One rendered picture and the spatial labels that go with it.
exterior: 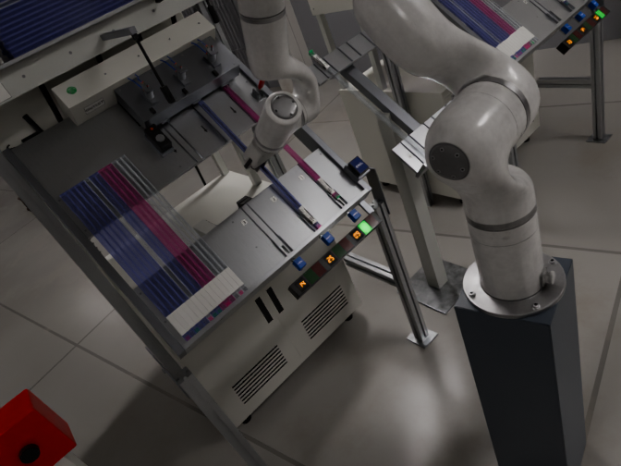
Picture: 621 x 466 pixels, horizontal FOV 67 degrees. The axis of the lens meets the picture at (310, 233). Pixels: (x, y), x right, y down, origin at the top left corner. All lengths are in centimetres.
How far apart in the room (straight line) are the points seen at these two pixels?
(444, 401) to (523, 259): 89
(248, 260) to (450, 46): 74
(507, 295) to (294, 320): 99
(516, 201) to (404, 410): 105
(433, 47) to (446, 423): 122
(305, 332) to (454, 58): 129
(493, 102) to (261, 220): 74
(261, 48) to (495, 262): 60
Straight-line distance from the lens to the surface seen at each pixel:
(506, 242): 89
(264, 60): 100
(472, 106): 74
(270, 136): 112
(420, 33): 77
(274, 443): 184
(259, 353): 175
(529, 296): 99
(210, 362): 166
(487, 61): 82
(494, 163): 73
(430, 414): 171
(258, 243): 127
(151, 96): 141
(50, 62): 147
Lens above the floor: 143
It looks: 33 degrees down
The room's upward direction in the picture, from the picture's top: 25 degrees counter-clockwise
